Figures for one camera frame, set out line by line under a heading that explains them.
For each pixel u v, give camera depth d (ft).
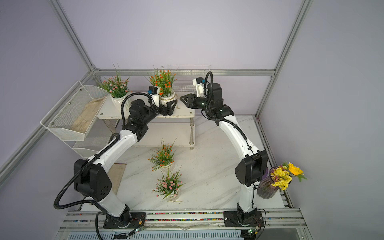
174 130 3.53
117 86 2.14
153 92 2.09
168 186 2.29
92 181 1.46
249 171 1.74
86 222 2.45
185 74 3.10
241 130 1.73
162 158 2.64
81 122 2.48
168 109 2.27
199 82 2.17
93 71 2.98
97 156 1.54
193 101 2.16
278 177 2.16
